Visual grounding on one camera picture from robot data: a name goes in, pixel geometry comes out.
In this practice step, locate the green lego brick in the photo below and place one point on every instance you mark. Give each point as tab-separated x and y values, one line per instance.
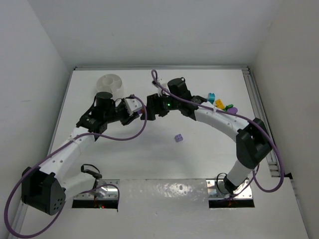
228	107

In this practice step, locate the lavender square lego brick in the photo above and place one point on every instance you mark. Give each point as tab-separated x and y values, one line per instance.
178	138

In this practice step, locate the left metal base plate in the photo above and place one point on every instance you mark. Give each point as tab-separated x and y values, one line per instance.
107	190

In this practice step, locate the yellow lego brick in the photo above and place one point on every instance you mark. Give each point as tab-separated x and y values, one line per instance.
219	104

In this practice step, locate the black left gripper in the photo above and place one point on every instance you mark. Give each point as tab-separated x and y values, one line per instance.
126	119

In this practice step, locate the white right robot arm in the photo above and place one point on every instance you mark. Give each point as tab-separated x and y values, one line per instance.
252	141

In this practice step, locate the white round divided container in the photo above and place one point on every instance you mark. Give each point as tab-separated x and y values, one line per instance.
111	83

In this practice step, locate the aluminium frame rail back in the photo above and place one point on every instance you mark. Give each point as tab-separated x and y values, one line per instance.
163	67

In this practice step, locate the dark purple rounded lego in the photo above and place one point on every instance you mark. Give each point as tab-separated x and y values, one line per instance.
232	110

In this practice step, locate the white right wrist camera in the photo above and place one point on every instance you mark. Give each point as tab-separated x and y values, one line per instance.
162	83

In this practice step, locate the aluminium frame rail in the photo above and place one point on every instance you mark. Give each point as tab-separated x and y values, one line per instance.
163	67
259	112

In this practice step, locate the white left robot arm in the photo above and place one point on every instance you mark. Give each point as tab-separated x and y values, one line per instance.
46	187

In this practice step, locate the aluminium frame rail right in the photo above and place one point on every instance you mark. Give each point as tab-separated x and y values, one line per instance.
259	112

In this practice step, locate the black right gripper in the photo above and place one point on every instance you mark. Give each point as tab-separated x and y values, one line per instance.
151	107

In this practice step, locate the cyan lego brick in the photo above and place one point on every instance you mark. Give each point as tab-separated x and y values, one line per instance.
211	98

